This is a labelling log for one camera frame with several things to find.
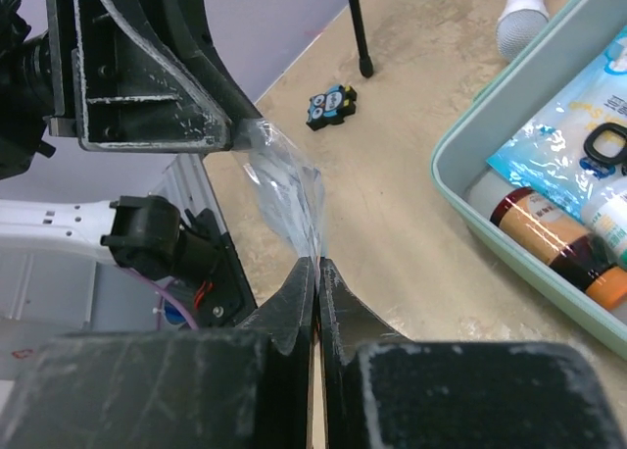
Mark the mint green medicine case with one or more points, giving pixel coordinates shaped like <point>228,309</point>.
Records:
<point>566,45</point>

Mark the clear bottle green label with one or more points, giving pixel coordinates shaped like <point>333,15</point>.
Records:
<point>605,215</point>

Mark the blue plaster packet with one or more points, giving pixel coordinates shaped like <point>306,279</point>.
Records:
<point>547,153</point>

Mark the blue owl toy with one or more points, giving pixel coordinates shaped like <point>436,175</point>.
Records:
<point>332,106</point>

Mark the white microphone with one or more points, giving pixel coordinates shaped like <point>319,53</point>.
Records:
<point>519,23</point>

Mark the black handled scissors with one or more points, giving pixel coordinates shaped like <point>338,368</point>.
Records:
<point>605,149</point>

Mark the brown medicine bottle orange cap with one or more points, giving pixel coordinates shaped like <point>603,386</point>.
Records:
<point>565,246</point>

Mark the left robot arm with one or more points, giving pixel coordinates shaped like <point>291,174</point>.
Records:
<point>142,233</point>

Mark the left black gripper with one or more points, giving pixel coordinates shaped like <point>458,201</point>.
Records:
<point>116,76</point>

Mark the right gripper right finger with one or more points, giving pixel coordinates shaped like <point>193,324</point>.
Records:
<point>384,390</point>

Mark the small clear plaster bag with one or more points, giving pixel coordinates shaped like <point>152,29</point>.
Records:
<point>288,186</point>

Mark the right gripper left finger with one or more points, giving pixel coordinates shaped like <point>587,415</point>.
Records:
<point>247,386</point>

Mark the black perforated music stand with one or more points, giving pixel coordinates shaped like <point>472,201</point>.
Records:
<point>365,62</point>

